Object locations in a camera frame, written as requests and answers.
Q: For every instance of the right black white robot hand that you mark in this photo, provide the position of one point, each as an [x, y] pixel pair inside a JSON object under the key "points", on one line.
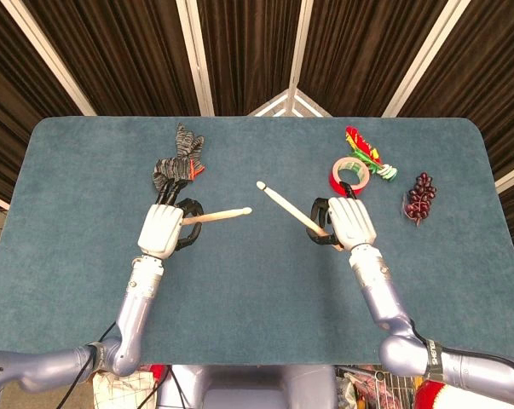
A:
{"points": [[352, 221]]}

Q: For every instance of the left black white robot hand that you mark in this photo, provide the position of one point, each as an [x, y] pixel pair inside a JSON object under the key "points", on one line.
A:
{"points": [[158, 230]]}

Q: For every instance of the pale wooden drumstick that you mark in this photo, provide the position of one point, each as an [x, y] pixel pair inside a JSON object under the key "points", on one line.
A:
{"points": [[222, 215], [282, 202]]}

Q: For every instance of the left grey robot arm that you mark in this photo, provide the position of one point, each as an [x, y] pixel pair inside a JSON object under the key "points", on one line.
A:
{"points": [[137, 307]]}

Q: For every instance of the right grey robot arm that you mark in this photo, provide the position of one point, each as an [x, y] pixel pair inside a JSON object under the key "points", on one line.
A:
{"points": [[376, 289]]}

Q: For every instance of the red tape roll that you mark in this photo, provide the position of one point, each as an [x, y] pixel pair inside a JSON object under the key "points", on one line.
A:
{"points": [[337, 185]]}

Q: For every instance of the dark purple grape bunch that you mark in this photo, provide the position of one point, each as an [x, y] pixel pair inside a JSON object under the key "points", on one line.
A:
{"points": [[420, 198]]}

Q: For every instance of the colourful feather shuttlecock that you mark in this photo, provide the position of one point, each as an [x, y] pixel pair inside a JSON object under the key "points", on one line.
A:
{"points": [[359, 140]]}

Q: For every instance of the grey knit work glove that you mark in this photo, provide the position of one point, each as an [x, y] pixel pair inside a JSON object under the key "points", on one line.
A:
{"points": [[184, 145]]}

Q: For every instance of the blue felt table mat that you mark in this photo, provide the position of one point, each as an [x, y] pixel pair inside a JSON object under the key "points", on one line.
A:
{"points": [[256, 298]]}

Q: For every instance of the brown curtain screen panel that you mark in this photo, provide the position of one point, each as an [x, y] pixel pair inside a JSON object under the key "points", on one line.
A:
{"points": [[9, 106], [486, 85], [248, 51], [359, 55], [124, 55]]}

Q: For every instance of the white checked cloth bag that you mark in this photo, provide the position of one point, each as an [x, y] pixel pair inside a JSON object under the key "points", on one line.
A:
{"points": [[124, 394]]}

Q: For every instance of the grey robot torso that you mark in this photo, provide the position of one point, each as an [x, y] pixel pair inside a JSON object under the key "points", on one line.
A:
{"points": [[248, 387]]}

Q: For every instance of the red white round ball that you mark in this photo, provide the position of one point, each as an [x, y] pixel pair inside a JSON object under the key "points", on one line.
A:
{"points": [[431, 396]]}

